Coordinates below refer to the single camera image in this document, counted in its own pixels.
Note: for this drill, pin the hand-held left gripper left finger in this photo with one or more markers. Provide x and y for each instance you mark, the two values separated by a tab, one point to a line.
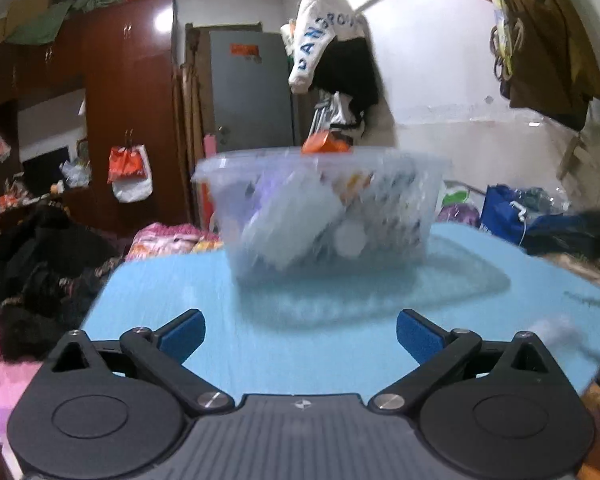
181	337

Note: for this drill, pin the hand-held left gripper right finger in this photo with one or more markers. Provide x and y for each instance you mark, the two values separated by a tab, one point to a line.
420	337

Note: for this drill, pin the white plastic basket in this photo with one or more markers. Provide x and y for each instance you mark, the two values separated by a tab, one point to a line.
395	220

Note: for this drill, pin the purple tissue pack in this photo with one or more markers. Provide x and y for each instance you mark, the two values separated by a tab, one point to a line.
292	220

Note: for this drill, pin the orange packet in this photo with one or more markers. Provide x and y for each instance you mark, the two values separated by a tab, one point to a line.
325	143

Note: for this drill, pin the blue bag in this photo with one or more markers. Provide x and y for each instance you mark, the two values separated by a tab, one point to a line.
502	215

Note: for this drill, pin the floral blanket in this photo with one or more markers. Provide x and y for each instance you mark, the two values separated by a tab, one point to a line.
170	242

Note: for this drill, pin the purple bag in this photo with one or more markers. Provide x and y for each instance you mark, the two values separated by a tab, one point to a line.
457	214

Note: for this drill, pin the pile of black clothes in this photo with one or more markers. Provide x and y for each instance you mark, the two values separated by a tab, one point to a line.
35	270

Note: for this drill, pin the olive hanging bag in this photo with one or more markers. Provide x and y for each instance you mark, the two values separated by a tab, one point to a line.
550	60

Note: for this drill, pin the orange white plastic bag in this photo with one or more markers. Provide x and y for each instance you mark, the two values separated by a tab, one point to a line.
129	170

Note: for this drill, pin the pink blanket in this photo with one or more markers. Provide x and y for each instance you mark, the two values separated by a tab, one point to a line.
5	390

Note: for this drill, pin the pink board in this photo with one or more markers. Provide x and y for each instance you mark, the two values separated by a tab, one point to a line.
210	147

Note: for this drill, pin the black monitor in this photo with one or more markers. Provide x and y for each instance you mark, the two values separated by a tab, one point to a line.
45	167

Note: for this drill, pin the brown wooden wardrobe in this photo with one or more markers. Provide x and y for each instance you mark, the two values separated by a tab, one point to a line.
130	110

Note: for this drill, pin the white black garment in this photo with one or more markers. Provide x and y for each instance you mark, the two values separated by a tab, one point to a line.
347	115

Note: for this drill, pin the metal crutches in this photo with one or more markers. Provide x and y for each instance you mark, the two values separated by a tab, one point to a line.
317	120

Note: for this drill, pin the grey door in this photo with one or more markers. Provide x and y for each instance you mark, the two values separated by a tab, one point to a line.
252	95

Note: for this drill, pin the small pink white bag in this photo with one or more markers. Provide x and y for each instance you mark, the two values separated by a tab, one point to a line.
0	147

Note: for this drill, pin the white hoodie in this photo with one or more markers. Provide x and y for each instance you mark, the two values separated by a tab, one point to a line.
320	25

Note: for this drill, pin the green cloth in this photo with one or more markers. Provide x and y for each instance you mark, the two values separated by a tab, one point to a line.
40	22

